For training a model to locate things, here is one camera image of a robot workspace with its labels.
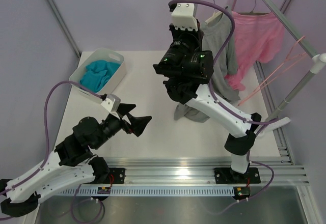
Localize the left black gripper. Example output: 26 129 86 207
92 103 151 150

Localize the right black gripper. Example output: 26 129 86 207
158 20 204 72

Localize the cream hanger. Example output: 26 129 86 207
205 0 222 24

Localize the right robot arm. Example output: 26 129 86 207
153 24 261 182

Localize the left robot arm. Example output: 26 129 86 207
1 103 152 218

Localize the dark hanger of pink shirt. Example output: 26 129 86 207
239 0 270 16

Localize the pink t shirt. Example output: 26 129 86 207
226 12 285 91

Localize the teal cloth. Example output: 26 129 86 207
79 60 120 93

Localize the white plastic bin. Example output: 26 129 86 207
69 48 127 95

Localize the clothes rack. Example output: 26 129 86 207
230 0 325 139

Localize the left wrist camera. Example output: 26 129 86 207
101 94 121 113

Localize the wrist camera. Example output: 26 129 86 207
171 3 198 32
101 94 121 113

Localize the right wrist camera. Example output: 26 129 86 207
171 3 198 32

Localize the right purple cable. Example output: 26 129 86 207
168 0 280 138

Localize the purple cable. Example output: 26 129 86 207
168 0 280 138
0 80 106 197

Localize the slotted cable duct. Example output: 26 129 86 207
52 186 235 197

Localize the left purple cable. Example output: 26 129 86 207
0 80 106 197

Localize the aluminium mounting rail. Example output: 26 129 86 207
105 156 309 186

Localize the pink wire hanger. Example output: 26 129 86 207
238 36 308 106

